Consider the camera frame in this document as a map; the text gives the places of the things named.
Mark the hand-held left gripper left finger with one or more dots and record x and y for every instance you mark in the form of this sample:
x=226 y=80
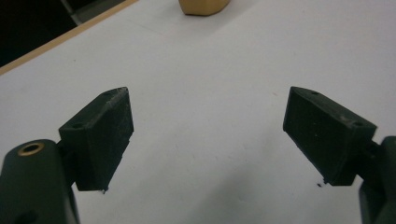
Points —
x=99 y=137

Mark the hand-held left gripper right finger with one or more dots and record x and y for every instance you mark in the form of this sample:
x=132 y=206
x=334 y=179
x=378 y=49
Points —
x=323 y=137

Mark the tan wooden block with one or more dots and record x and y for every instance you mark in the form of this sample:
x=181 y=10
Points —
x=203 y=6

